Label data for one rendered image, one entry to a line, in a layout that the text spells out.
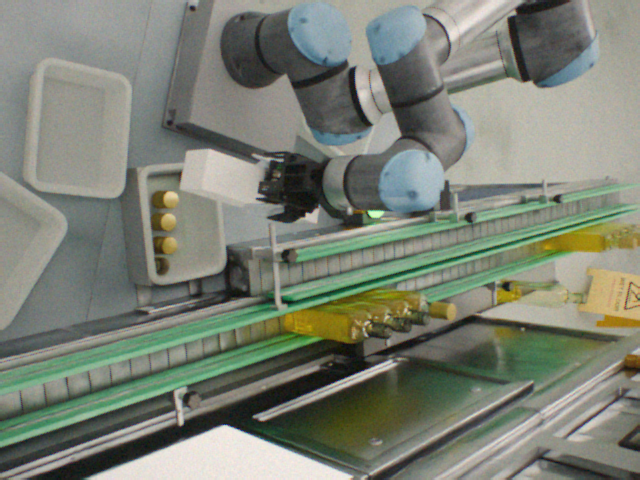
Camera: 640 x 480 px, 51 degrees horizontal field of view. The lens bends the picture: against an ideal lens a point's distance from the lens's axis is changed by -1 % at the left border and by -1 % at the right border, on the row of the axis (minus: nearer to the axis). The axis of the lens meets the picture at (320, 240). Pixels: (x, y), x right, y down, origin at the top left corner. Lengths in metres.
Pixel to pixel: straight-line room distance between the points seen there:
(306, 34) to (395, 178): 0.47
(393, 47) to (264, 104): 0.61
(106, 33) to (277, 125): 0.38
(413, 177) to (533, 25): 0.46
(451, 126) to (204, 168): 0.36
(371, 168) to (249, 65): 0.55
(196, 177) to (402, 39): 0.37
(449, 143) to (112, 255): 0.71
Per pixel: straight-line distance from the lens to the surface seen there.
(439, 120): 0.89
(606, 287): 4.65
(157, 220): 1.33
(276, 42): 1.27
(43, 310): 1.30
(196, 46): 1.39
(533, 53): 1.20
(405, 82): 0.87
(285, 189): 0.96
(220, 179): 1.03
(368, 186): 0.85
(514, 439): 1.18
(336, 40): 1.26
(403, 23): 0.86
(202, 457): 1.13
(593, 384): 1.42
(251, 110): 1.40
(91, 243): 1.33
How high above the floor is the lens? 1.95
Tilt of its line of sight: 46 degrees down
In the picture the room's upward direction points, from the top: 93 degrees clockwise
